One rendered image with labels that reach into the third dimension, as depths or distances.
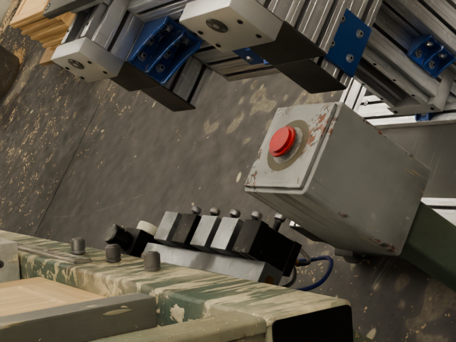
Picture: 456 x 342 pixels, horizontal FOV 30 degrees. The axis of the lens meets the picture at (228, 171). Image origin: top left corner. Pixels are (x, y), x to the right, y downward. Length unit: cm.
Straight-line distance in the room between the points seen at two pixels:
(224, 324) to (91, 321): 24
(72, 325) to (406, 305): 116
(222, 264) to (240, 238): 7
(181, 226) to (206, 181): 161
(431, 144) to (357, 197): 99
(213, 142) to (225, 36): 191
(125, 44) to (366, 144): 76
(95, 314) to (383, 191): 39
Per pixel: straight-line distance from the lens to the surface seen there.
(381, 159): 101
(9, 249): 158
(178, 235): 144
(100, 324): 110
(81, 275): 134
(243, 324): 90
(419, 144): 199
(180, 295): 108
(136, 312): 112
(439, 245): 113
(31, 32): 493
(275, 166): 99
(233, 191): 288
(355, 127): 98
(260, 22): 120
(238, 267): 130
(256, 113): 302
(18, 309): 126
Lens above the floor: 145
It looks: 29 degrees down
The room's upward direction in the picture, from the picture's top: 58 degrees counter-clockwise
